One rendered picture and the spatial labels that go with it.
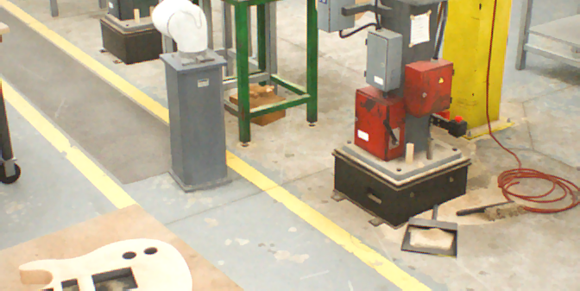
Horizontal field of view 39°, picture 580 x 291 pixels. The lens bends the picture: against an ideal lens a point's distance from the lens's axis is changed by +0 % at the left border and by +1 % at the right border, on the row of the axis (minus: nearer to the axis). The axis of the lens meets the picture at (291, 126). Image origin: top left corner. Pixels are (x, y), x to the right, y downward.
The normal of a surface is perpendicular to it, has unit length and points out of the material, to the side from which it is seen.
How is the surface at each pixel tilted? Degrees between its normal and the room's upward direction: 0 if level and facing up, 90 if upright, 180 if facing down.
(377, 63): 90
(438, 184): 90
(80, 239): 0
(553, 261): 0
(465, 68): 90
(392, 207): 90
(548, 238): 0
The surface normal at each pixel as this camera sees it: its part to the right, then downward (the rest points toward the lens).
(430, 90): 0.58, 0.33
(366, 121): -0.81, 0.24
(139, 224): 0.00, -0.91
